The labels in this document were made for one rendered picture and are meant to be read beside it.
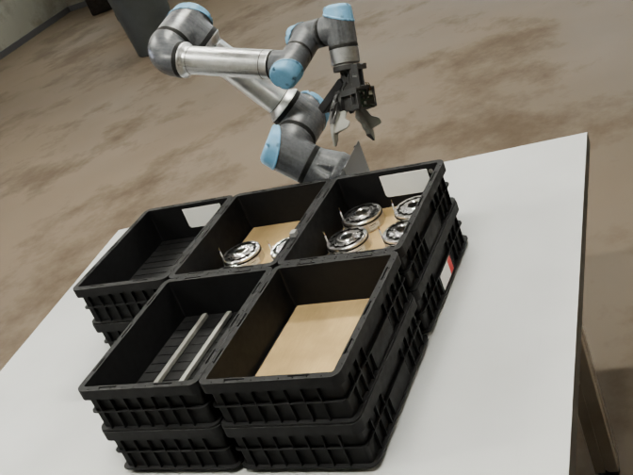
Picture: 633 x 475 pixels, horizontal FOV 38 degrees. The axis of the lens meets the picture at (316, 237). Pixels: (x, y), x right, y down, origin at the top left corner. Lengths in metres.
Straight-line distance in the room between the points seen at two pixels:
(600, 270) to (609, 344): 0.42
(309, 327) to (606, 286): 1.55
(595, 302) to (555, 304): 1.23
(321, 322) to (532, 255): 0.54
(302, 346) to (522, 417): 0.47
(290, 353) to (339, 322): 0.12
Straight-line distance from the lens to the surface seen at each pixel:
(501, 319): 2.02
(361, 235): 2.19
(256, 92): 2.65
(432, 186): 2.14
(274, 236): 2.43
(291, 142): 2.57
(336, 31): 2.39
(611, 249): 3.50
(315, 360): 1.87
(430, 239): 2.10
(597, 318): 3.17
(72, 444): 2.28
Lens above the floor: 1.83
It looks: 25 degrees down
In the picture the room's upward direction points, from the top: 22 degrees counter-clockwise
